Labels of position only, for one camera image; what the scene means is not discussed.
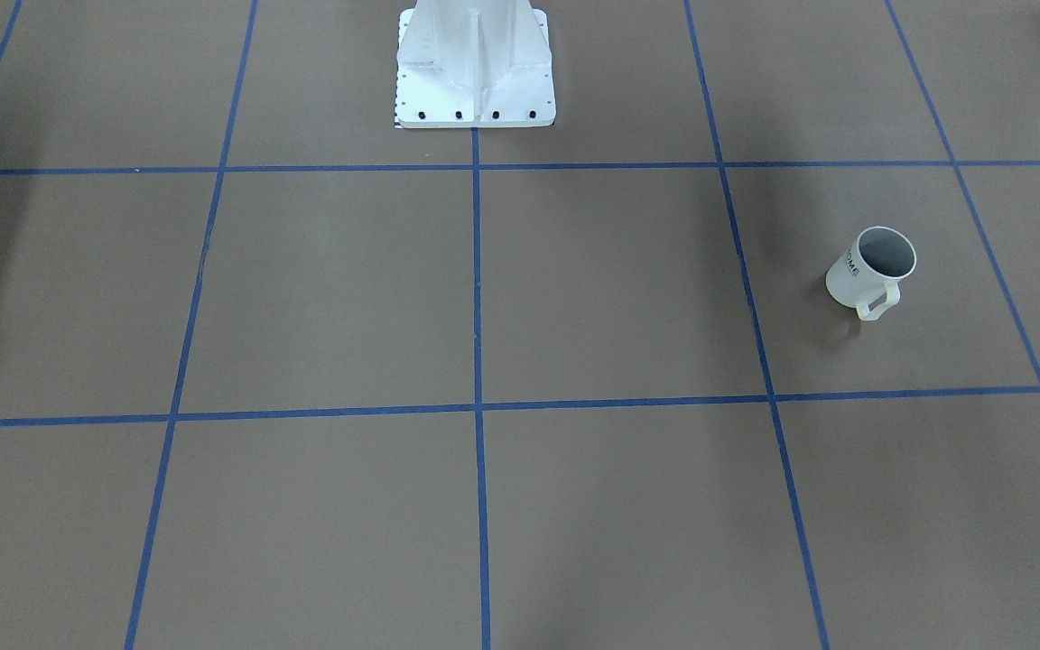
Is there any white mug with handle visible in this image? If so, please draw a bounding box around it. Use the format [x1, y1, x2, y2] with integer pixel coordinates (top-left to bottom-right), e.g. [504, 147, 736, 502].
[825, 226, 919, 322]

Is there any white metal stand base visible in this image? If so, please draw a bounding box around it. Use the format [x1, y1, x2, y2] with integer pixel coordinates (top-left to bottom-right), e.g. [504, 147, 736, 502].
[394, 1, 557, 129]

